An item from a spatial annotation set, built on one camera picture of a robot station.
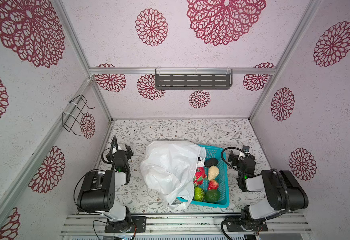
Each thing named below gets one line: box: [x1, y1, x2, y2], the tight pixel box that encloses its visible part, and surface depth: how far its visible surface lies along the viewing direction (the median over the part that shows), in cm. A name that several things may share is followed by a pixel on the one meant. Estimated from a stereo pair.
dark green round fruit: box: [204, 189, 221, 203], surface depth 80 cm
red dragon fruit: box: [193, 166, 207, 187], surface depth 83 cm
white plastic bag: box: [140, 140, 207, 210], surface depth 84 cm
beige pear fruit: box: [208, 165, 220, 181], surface depth 88 cm
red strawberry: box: [208, 179, 219, 190], surface depth 85 cm
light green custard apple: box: [194, 186, 205, 202], surface depth 79 cm
